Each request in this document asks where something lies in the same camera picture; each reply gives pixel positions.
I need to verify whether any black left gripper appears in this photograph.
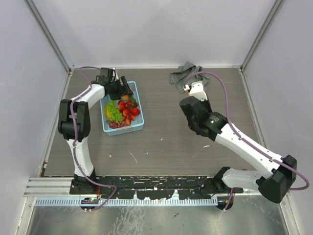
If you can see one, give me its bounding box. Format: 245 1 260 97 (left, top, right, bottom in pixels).
109 76 132 101

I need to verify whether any orange peach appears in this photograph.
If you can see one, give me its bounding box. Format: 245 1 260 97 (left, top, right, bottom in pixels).
121 94 131 100

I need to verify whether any blue plastic basket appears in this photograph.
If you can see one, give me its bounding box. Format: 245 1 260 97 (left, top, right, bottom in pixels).
100 81 144 136

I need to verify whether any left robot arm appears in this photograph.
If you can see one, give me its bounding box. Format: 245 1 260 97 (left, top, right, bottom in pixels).
58 75 133 194

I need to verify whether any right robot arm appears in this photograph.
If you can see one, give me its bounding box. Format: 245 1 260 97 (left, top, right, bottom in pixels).
179 96 297 203

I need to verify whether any red strawberry cluster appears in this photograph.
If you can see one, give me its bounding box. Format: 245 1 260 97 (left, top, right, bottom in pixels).
117 95 140 126

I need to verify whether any green grape bunch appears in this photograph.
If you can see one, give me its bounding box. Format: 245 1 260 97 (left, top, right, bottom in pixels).
108 100 123 122

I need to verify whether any yellow banana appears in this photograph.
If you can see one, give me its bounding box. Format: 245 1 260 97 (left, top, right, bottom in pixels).
105 104 111 119

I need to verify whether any purple grape bunch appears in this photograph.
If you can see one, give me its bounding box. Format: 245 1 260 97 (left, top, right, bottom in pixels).
106 119 128 129

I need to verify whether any grey crumpled cloth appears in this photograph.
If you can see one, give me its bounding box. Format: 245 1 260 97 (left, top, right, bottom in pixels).
169 62 210 94

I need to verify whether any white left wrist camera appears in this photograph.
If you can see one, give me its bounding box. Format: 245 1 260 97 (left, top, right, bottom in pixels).
95 68 120 83

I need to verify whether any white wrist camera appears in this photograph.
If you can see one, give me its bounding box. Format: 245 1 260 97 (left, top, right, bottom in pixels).
95 68 120 83
184 81 208 101

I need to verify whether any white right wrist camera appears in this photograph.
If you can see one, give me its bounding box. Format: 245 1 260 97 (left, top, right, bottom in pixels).
184 81 208 101

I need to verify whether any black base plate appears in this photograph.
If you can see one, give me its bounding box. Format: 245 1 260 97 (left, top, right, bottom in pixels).
69 176 231 200

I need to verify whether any blue slotted cable duct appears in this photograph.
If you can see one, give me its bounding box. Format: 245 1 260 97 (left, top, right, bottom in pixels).
35 196 218 207

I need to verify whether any aluminium frame rail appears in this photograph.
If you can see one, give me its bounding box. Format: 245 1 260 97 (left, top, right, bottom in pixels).
23 177 74 196

